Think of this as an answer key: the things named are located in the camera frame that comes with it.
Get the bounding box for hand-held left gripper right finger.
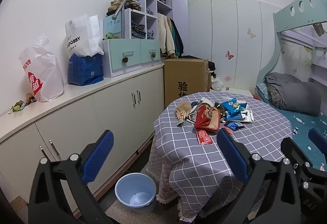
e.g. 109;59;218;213
199;128;303;224

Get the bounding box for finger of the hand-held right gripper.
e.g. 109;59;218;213
280;137;311;179
308;127;327;156

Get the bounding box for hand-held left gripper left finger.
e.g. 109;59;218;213
28;130;114;224

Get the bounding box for small blue packet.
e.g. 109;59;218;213
224;122;243;130

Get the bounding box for light blue plastic bucket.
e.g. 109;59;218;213
115;173;157;214

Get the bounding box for red snack bag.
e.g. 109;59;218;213
194;104;221;133

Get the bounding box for brown paper packet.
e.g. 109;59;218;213
175;101;196;127

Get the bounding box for teal fish print bedsheet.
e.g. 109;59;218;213
255;83;327;171

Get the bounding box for grey checked tablecloth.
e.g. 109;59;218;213
153;93;293;217

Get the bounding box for red stick packet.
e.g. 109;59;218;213
197;129;213;146

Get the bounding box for white and blue flat packet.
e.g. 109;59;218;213
226;109;254;122

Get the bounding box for cream low cabinet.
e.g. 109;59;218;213
0;63;165;214

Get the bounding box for grey quilt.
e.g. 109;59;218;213
264;72;322;117

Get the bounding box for plaid pillow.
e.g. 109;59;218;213
268;84;284;107

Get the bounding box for small white plastic bag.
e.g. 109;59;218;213
211;74;224;91

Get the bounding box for blue woven bag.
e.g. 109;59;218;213
68;53;104;86

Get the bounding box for large cardboard box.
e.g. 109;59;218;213
164;58;209;109

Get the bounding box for small green trinket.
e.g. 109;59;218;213
10;101;25;113

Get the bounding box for white plastic bag red print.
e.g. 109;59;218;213
19;33;64;103

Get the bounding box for teal two-drawer unit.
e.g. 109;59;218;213
102;38;161;78

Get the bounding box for white wardrobe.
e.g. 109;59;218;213
188;0;281;97

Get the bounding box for white paper shopping bag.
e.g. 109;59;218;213
65;14;105;57

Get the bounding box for dark hanging jackets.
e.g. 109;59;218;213
170;18;184;56

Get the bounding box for folded jeans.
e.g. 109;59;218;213
131;24;146;38

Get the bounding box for grey metal handrail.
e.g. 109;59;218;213
114;0;172;39

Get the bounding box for stack of folded clothes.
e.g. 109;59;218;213
107;0;141;16

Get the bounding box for teal bunk bed frame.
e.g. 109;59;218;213
255;0;327;102

